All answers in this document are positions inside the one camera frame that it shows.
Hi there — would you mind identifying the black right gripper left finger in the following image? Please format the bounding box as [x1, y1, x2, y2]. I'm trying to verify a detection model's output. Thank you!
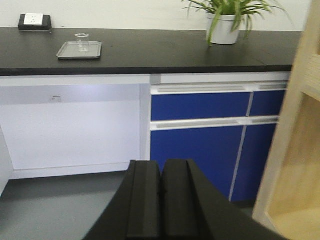
[84, 160, 161, 240]

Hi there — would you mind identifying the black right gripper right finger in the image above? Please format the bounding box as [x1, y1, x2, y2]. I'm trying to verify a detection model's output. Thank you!
[161, 159, 283, 240]

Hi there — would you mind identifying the clear glass beaker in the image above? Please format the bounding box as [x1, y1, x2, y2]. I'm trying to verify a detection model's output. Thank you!
[75, 33, 90, 52]

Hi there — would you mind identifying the metal tray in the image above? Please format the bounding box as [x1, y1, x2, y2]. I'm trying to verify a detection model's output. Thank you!
[56, 41, 102, 60]

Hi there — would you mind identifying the blue white lab cabinet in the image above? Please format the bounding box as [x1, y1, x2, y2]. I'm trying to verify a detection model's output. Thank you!
[0, 71, 289, 201]

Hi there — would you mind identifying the white plant pot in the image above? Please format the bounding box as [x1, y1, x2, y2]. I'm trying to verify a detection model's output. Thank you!
[206, 13, 240, 46]

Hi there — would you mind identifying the green leafy plant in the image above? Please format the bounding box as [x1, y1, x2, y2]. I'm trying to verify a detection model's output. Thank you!
[185, 0, 290, 39]

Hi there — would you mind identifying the black white power socket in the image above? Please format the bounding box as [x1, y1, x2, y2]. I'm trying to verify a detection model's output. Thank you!
[18, 13, 52, 31]

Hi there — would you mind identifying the light wooden shelf frame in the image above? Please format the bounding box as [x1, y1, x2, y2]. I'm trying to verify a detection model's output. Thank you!
[252, 0, 320, 240]

